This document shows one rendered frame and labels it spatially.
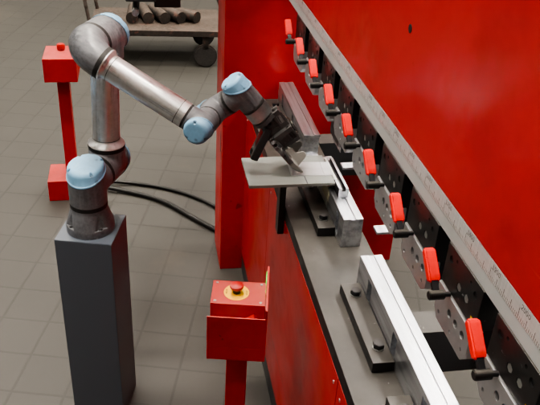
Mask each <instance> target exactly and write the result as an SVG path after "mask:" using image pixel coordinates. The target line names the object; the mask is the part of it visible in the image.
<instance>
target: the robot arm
mask: <svg viewBox="0 0 540 405"><path fill-rule="evenodd" d="M128 41H129V28H128V27H127V25H126V23H125V22H124V21H123V20H122V19H121V18H120V17H119V16H117V15H115V14H112V13H102V14H98V15H95V16H94V17H92V18H91V19H90V20H88V21H87V22H85V23H83V24H81V25H79V26H78V27H76V28H75V29H74V30H73V31H72V33H71V34H70V37H69V40H68V48H69V51H70V54H71V57H72V58H73V59H74V61H75V62H76V63H77V65H78V66H79V67H80V68H82V69H83V70H84V71H85V72H87V73H88V74H89V75H90V84H91V105H92V137H91V138H90V139H89V140H88V154H83V155H81V157H79V156H78V157H75V158H73V159H72V160H71V161H70V162H69V163H68V165H67V173H66V179H67V187H68V194H69V202H70V210H69V213H68V217H67V222H66V227H67V233H68V234H69V235H70V236H72V237H74V238H76V239H82V240H93V239H100V238H103V237H105V236H107V235H109V234H110V233H112V232H113V230H114V228H115V219H114V216H113V213H112V212H111V210H110V208H109V206H108V195H107V189H108V188H109V187H110V186H111V185H112V184H113V183H114V182H115V181H116V180H117V179H118V178H119V177H120V176H121V175H122V174H123V173H124V172H125V171H126V170H127V168H128V166H129V163H130V159H131V155H130V151H129V148H128V147H126V144H125V140H124V139H123V138H122V137H121V136H120V93H119V89H120V90H121V91H122V92H125V93H126V94H128V95H129V96H131V97H132V98H134V99H135V100H137V101H139V102H141V103H142V104H143V105H145V106H146V107H148V108H150V109H152V110H153V111H155V112H156V113H158V114H159V115H161V116H162V117H164V118H166V119H167V120H168V121H170V122H172V123H174V124H175V125H177V126H178V127H180V128H181V129H183V133H184V136H185V137H186V139H187V140H188V141H189V142H191V143H193V144H196V145H199V144H202V143H204V142H205V141H207V140H208V139H209V138H210V137H211V136H212V135H213V133H214V131H215V130H216V129H217V128H218V127H219V126H220V124H221V123H222V122H223V120H224V119H226V118H227V117H229V116H230V115H232V114H234V113H236V112H237V111H239V110H240V111H241V112H242V113H243V114H244V115H245V116H246V118H247V119H248V120H249V121H250V122H251V123H252V124H253V125H254V126H255V127H256V128H258V129H260V131H259V133H258V135H257V137H256V139H255V141H254V143H253V145H252V147H251V148H250V151H249V154H250V158H251V159H252V160H253V161H256V162H257V161H258V160H259V158H260V155H261V154H262V152H263V150H264V147H265V146H266V144H267V142H268V141H269V142H270V144H271V145H272V147H273V148H274V149H275V150H276V151H277V152H278V153H279V154H280V156H281V157H282V158H283V159H284V160H285V161H286V162H287V163H288V164H289V165H290V166H291V167H292V168H293V169H294V170H295V171H297V172H300V173H303V171H302V169H301V168H300V167H299V165H300V164H301V163H302V161H303V160H304V159H305V157H306V153H305V152H304V151H301V152H297V151H298V150H299V148H300V147H302V142H301V141H298V140H300V139H301V138H300V137H299V134H298V130H297V127H296V126H295V125H294V124H293V123H292V122H291V121H290V119H289V118H288V117H285V116H284V114H283V113H282V112H281V111H280V109H279V108H278V106H277V105H276V106H274V107H273V108H272V107H271V106H270V104H269V103H268V102H267V101H266V100H265V99H264V98H263V97H262V96H261V95H260V93H259V92H258V91H257V90H256V88H255V87H254V86H253V85H252V82H251V81H250V80H248V79H247V78H246V77H245V76H244V74H243V73H241V72H235V73H232V74H231V75H229V76H228V77H227V78H226V79H225V80H224V81H223V83H222V91H221V92H218V93H217V94H215V95H213V96H212V97H210V98H209V99H207V100H204V101H203V102H202V103H201V104H199V105H198V106H195V105H193V104H192V103H191V102H189V101H188V100H186V99H184V98H183V97H181V96H179V95H178V94H177V93H175V92H173V91H171V90H170V89H168V88H167V87H166V86H164V85H162V84H160V83H159V82H157V81H156V80H154V79H153V78H151V77H150V76H148V75H146V74H145V73H144V72H142V71H140V70H139V69H137V68H136V67H134V66H133V65H131V64H130V63H128V62H126V61H124V47H125V46H126V45H127V44H128Z"/></svg>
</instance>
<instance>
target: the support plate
mask: <svg viewBox="0 0 540 405"><path fill-rule="evenodd" d="M241 162H242V165H243V170H244V173H245V176H246V179H247V184H248V187H249V189H255V188H277V187H299V186H335V181H334V180H333V177H332V175H316V176H305V177H306V180H307V182H308V184H307V182H306V181H305V177H304V176H291V174H290V171H289V167H288V163H287V162H286V161H285V160H284V159H283V158H282V157H260V158H259V160H258V161H257V162H256V161H253V160H252V159H251V158H250V157H242V158H241ZM302 162H325V160H324V158H323V157H322V155H317V156H306V157H305V159H304V160H303V161H302Z"/></svg>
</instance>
